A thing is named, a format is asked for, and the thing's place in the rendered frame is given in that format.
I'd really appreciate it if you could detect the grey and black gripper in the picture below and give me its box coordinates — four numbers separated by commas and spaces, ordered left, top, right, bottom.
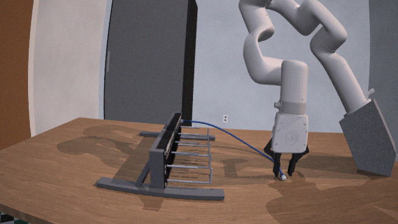
264, 111, 309, 177

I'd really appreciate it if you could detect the white network cable plug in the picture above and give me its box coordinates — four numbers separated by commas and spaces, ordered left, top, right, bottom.
280, 174, 287, 181

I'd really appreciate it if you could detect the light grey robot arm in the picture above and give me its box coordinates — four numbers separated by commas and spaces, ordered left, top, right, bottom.
239, 0, 375, 117

